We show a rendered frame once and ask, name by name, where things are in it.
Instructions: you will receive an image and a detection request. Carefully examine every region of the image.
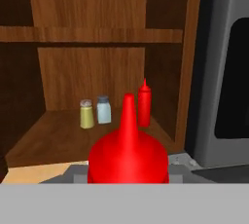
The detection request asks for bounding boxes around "brown wooden cabinet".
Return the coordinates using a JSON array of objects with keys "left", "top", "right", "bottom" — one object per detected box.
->
[{"left": 0, "top": 0, "right": 204, "bottom": 183}]

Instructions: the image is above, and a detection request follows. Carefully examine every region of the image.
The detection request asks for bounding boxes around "pale blue shaker, grey lid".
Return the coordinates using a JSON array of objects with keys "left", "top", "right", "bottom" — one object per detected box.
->
[{"left": 96, "top": 95, "right": 113, "bottom": 125}]

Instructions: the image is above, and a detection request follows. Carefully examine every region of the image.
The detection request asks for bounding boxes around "yellow shaker with silver lid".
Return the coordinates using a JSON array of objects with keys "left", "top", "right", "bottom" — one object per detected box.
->
[{"left": 79, "top": 98, "right": 95, "bottom": 130}]

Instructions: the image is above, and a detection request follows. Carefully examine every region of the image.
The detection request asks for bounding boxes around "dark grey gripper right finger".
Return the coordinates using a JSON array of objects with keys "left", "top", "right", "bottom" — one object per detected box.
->
[{"left": 167, "top": 164, "right": 216, "bottom": 184}]

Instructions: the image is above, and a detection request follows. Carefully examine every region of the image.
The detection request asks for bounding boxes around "grey appliance with dark window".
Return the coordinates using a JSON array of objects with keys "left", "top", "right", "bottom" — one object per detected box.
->
[{"left": 187, "top": 0, "right": 249, "bottom": 184}]

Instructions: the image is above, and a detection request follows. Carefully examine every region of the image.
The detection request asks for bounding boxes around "red condiment squeeze bottle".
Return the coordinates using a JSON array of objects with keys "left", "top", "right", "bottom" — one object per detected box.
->
[
  {"left": 137, "top": 78, "right": 153, "bottom": 129},
  {"left": 87, "top": 93, "right": 170, "bottom": 184}
]

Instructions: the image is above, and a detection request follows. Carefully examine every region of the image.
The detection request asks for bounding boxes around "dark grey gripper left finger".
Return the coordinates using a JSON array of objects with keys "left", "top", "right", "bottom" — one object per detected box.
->
[{"left": 40, "top": 166, "right": 89, "bottom": 184}]

